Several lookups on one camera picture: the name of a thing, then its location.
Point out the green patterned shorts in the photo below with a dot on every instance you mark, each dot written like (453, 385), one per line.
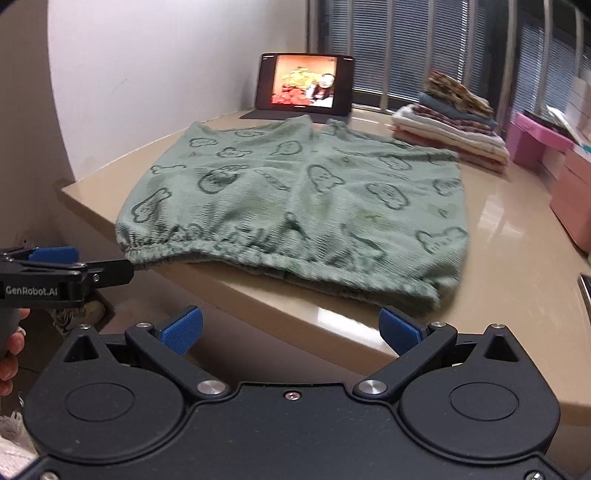
(295, 198)

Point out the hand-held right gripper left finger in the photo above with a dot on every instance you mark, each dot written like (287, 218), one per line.
(182, 330)

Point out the pale stacked boxes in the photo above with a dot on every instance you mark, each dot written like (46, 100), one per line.
(579, 110)

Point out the magenta box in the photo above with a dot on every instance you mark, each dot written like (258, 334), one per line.
(531, 143)

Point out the metal window railing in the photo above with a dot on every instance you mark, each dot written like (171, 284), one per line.
(415, 50)

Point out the person's left hand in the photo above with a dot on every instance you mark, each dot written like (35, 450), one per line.
(5, 374)

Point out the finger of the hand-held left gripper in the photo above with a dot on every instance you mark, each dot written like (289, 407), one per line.
(53, 254)
(111, 272)

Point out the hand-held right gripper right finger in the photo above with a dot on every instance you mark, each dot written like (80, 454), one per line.
(399, 330)

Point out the patterned cloth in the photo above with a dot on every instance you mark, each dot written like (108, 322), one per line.
(76, 321)

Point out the stack of folded clothes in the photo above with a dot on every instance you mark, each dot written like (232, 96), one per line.
(455, 134)

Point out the salmon storage box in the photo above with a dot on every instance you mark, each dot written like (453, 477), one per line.
(575, 207)

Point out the grey tablet cover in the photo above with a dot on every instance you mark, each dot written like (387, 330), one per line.
(277, 114)

